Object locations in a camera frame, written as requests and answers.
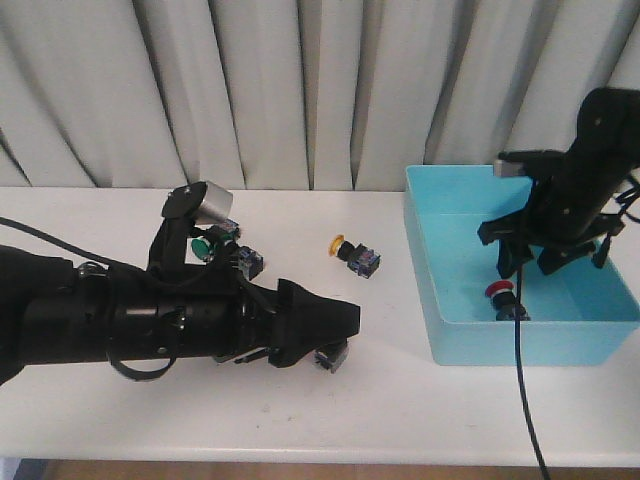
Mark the small yellow push button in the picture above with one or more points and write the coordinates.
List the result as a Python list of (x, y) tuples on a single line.
[(360, 259)]

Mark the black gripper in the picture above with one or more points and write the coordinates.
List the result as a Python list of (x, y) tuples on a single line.
[(248, 322), (563, 212)]

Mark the grey pleated curtain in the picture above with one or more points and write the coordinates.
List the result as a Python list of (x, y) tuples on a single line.
[(295, 95)]

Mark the green push button behind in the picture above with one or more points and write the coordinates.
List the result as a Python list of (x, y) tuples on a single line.
[(223, 232)]

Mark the light blue plastic box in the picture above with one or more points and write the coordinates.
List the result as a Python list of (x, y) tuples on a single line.
[(580, 315)]

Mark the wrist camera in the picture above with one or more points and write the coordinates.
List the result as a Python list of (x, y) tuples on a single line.
[(203, 202), (510, 164)]

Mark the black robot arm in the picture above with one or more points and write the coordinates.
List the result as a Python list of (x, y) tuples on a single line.
[(607, 122), (142, 322)]

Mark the yellow mushroom push button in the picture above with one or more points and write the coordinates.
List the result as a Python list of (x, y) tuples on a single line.
[(331, 357)]

